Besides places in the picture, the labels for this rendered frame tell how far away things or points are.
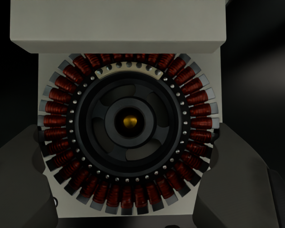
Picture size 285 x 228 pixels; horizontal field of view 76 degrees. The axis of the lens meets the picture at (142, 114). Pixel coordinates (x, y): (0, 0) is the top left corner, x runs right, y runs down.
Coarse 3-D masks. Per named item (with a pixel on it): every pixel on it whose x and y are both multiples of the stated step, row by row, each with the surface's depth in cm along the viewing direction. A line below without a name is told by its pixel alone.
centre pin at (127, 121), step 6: (132, 108) 13; (120, 114) 13; (126, 114) 12; (132, 114) 12; (138, 114) 13; (120, 120) 12; (126, 120) 12; (132, 120) 12; (138, 120) 12; (120, 126) 12; (126, 126) 12; (132, 126) 12; (138, 126) 12; (126, 132) 13; (132, 132) 12; (138, 132) 13
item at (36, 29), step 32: (32, 0) 5; (64, 0) 5; (96, 0) 5; (128, 0) 5; (160, 0) 5; (192, 0) 5; (224, 0) 5; (32, 32) 5; (64, 32) 5; (96, 32) 5; (128, 32) 5; (160, 32) 5; (192, 32) 5; (224, 32) 5
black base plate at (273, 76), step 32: (0, 0) 16; (256, 0) 17; (0, 32) 16; (256, 32) 17; (0, 64) 16; (32, 64) 16; (224, 64) 16; (256, 64) 17; (0, 96) 16; (32, 96) 16; (224, 96) 16; (256, 96) 16; (0, 128) 16; (256, 128) 16; (64, 224) 15; (96, 224) 16; (128, 224) 16; (160, 224) 16; (192, 224) 16
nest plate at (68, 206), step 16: (48, 64) 15; (208, 64) 15; (48, 80) 15; (208, 80) 15; (112, 96) 15; (160, 112) 15; (48, 128) 15; (96, 128) 15; (112, 144) 15; (160, 144) 15; (208, 144) 15; (208, 160) 15; (48, 176) 14; (64, 192) 14; (176, 192) 15; (192, 192) 15; (64, 208) 14; (80, 208) 14; (176, 208) 15; (192, 208) 15
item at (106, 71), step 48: (48, 96) 11; (96, 96) 13; (144, 96) 13; (192, 96) 11; (48, 144) 11; (96, 144) 13; (144, 144) 13; (192, 144) 11; (96, 192) 11; (144, 192) 11
